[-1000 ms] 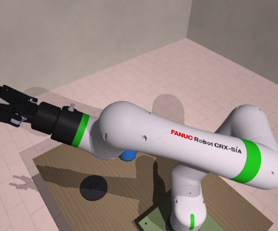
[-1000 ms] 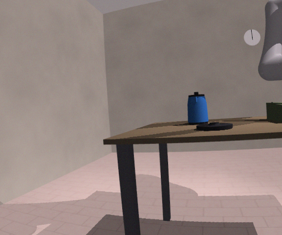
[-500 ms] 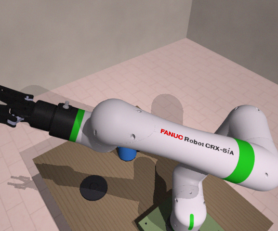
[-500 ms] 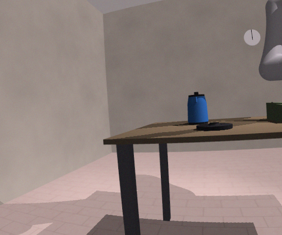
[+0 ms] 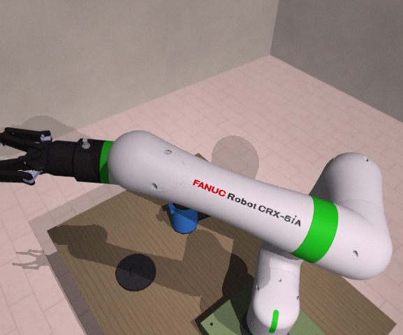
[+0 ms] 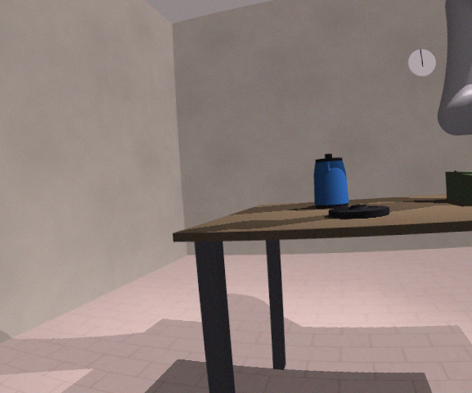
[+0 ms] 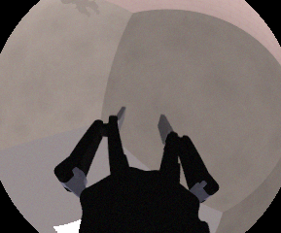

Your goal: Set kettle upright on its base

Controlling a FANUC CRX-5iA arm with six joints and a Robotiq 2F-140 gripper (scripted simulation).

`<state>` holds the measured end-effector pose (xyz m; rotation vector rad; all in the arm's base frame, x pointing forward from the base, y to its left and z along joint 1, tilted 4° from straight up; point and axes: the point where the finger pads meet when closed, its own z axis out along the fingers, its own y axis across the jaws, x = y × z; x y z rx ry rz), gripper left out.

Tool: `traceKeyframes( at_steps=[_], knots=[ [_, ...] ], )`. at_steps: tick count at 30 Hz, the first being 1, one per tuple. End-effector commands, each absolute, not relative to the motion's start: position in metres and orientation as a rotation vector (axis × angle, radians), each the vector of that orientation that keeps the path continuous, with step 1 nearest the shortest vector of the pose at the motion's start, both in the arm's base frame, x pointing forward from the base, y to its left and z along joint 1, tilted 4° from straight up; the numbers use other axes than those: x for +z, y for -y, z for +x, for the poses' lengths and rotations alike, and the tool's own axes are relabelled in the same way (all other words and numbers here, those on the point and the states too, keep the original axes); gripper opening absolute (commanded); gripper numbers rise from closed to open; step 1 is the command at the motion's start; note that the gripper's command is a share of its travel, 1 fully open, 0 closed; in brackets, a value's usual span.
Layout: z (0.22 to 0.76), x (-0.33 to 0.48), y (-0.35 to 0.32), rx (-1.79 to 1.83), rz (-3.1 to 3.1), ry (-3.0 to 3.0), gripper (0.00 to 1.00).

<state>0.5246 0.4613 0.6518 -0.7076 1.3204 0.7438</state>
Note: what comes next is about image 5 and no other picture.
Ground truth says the dark grey round disc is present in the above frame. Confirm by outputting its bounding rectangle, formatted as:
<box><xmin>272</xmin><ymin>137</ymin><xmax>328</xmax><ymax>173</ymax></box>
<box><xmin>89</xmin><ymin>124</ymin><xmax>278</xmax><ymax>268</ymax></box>
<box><xmin>116</xmin><ymin>254</ymin><xmax>156</xmax><ymax>292</ymax></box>

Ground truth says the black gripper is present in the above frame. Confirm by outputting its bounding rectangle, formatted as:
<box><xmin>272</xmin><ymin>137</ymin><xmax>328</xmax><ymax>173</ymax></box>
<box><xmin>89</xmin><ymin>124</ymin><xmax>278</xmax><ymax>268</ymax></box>
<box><xmin>0</xmin><ymin>127</ymin><xmax>77</xmax><ymax>186</ymax></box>

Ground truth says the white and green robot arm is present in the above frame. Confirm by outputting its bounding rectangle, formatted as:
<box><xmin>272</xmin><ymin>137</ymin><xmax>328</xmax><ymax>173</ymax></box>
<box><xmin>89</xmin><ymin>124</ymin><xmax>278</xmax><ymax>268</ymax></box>
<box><xmin>73</xmin><ymin>131</ymin><xmax>393</xmax><ymax>335</ymax></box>

